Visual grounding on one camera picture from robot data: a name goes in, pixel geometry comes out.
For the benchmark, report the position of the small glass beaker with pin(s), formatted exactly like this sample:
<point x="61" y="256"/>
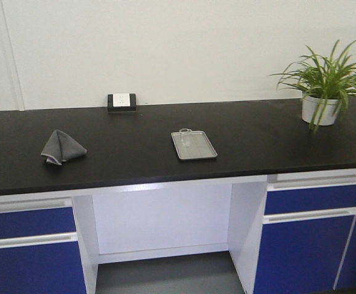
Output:
<point x="185" y="137"/>

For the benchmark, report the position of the gray cloth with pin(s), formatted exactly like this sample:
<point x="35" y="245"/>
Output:
<point x="61" y="148"/>

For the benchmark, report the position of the metal tray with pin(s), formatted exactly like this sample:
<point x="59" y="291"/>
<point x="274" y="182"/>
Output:
<point x="200" y="148"/>

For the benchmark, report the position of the black white power socket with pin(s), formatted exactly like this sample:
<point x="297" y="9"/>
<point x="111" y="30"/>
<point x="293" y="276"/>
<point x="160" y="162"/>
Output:
<point x="122" y="102"/>

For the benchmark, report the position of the white plant pot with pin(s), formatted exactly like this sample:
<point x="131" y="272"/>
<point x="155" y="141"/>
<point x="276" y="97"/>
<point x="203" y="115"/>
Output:
<point x="319" y="112"/>

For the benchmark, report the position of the blue white lab cabinet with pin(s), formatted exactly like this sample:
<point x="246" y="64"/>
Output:
<point x="285" y="233"/>

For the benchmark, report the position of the green spider plant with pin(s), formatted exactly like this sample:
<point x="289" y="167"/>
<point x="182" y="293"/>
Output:
<point x="324" y="77"/>

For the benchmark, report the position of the white wall conduit strip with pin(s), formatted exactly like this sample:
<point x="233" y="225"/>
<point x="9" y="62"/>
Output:
<point x="11" y="62"/>

